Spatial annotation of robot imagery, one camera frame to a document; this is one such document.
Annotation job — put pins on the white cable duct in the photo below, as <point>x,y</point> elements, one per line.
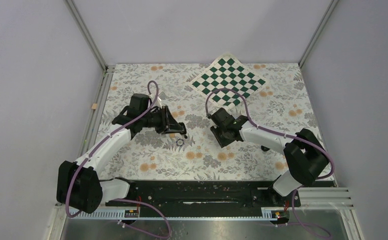
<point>132,214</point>

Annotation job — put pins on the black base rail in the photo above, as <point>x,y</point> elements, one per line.
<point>193,198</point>

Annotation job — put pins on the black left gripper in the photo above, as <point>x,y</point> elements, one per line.
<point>169,124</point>

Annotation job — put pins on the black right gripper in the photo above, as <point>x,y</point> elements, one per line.
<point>222,143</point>

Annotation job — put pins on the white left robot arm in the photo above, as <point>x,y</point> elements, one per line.
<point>78,184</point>

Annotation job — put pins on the blue poker chip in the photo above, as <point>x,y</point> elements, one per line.
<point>180,142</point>

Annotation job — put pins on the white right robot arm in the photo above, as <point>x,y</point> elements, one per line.
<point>304,154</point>

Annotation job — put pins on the floral table mat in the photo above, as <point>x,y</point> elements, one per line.
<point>282,104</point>

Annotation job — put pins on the black earbud charging case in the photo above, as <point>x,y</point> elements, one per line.
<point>183,130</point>

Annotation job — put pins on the green white chessboard mat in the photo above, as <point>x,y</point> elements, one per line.
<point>227,72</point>

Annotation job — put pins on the small black oval object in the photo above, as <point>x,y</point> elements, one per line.
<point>265,149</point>

